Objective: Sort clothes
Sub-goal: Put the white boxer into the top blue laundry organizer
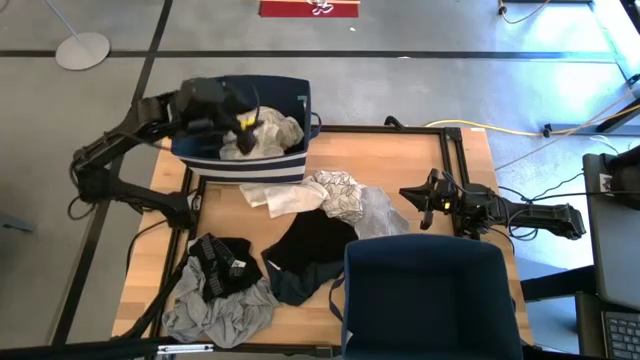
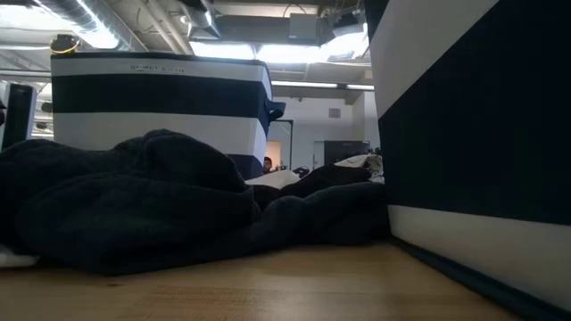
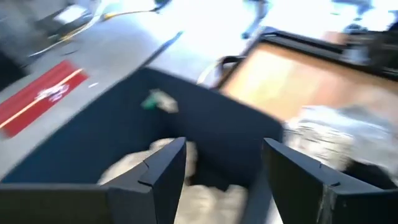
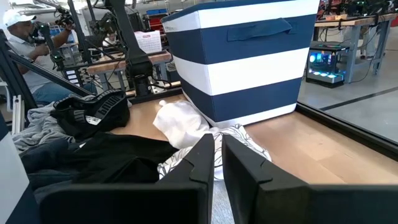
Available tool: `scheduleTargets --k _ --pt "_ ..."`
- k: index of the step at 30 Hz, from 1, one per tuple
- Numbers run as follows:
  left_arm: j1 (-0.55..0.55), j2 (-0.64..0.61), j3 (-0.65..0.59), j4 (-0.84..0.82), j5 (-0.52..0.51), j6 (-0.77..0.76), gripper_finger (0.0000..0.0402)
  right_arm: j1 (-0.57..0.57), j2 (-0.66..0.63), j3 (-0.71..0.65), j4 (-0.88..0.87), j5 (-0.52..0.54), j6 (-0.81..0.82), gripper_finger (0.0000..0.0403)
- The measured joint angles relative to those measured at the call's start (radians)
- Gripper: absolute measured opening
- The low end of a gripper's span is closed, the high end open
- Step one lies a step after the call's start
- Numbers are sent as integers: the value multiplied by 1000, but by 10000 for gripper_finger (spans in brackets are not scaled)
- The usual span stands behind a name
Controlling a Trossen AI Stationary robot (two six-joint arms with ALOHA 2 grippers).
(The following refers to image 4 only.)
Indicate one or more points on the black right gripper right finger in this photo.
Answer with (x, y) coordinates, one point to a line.
(245, 180)

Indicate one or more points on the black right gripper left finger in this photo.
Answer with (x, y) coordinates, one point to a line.
(199, 165)

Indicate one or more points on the white leaf-print cloth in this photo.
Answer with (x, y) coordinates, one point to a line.
(245, 137)

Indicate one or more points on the plain white garment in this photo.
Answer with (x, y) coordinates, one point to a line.
(180, 124)

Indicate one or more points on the black garment with lettered waistband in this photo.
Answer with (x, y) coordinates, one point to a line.
(109, 115)

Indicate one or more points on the grey sweatshirt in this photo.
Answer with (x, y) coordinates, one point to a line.
(40, 127)

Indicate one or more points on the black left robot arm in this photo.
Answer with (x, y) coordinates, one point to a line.
(138, 62)

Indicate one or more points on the background black robot arm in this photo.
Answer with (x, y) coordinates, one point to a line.
(53, 34)
(104, 25)

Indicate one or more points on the striped fabric basket with label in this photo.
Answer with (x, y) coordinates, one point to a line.
(242, 71)

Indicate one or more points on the wooden top workbench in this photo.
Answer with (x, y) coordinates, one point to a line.
(112, 66)
(357, 21)

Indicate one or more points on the white paper sign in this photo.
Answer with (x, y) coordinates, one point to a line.
(148, 42)

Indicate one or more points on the glass computer case with lights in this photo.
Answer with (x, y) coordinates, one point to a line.
(326, 67)

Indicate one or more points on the red storage bins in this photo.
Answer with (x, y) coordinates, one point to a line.
(157, 24)

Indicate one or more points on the blue storage bin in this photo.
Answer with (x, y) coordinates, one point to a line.
(157, 12)

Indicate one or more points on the navy white striped fabric basket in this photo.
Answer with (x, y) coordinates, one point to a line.
(12, 174)

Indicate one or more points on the silver aluminium bar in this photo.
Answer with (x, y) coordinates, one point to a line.
(18, 115)

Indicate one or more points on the person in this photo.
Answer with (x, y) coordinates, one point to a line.
(34, 53)

